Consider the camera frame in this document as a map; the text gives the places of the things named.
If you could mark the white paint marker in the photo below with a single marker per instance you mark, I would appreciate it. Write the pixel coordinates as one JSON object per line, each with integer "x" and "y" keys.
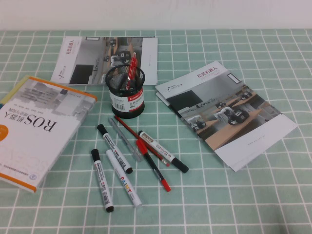
{"x": 124, "y": 180}

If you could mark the white marker with brown label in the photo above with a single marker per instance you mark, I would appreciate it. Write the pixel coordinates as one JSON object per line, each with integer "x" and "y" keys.
{"x": 158, "y": 148}

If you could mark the white orange ROS book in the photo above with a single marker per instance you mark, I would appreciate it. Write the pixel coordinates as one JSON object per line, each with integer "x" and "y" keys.
{"x": 36, "y": 136}

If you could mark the black mesh pen holder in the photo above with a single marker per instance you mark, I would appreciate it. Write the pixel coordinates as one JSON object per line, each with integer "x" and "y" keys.
{"x": 126, "y": 103}

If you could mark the red click pen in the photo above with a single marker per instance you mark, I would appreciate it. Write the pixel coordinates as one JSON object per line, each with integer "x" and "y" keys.
{"x": 131, "y": 64}

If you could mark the AgileX robot brochure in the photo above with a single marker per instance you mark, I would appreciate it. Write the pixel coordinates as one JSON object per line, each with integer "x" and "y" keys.
{"x": 160, "y": 95}
{"x": 219, "y": 109}

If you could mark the white marker with black caps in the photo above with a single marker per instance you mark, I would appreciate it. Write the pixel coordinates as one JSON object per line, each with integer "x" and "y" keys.
{"x": 113, "y": 146}
{"x": 101, "y": 178}

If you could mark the black pen with red cap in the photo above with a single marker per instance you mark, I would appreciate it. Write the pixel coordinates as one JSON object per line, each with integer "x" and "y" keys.
{"x": 153, "y": 165}

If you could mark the clear grey pen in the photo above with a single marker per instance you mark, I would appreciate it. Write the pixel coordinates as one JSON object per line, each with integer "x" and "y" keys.
{"x": 124, "y": 139}

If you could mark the red pencil with eraser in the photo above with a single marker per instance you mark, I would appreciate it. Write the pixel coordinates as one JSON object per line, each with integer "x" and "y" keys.
{"x": 123, "y": 123}

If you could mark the open robot brochure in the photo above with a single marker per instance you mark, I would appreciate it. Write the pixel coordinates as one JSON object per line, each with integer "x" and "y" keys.
{"x": 83, "y": 58}

